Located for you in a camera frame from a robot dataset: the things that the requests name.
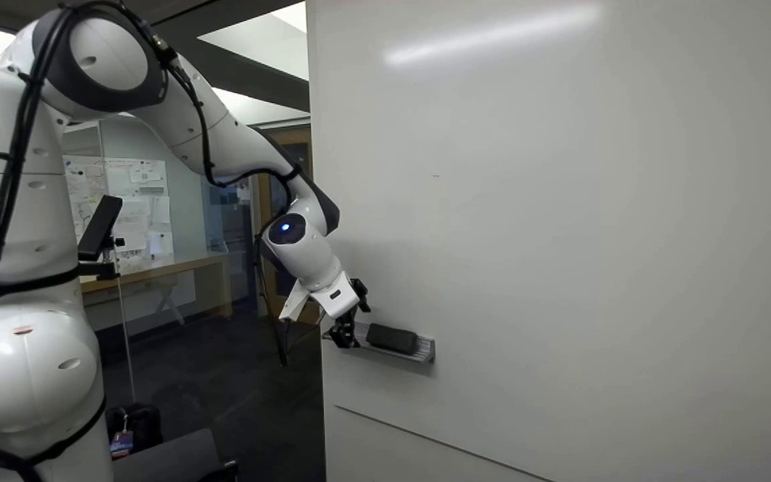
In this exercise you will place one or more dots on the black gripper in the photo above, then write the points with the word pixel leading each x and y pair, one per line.
pixel 357 301

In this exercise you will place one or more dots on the black felt board eraser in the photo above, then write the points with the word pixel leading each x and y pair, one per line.
pixel 393 338

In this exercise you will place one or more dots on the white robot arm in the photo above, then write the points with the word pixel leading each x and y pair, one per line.
pixel 21 376

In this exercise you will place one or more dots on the wooden desk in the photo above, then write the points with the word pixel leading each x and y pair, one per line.
pixel 161 270

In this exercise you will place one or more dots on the dark grey box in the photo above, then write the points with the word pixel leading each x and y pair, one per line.
pixel 172 459

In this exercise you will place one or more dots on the black bag with tag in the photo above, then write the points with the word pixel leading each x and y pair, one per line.
pixel 134 430

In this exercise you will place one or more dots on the white whiteboard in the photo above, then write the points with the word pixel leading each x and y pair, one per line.
pixel 582 222

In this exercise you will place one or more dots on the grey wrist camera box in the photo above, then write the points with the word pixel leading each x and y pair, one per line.
pixel 292 302

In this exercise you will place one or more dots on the wooden door frame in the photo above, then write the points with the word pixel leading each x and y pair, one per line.
pixel 267 214

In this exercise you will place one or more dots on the white wall posters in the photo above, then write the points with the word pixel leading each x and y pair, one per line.
pixel 134 203

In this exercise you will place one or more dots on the black camera on stand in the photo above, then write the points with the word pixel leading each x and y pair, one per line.
pixel 97 229

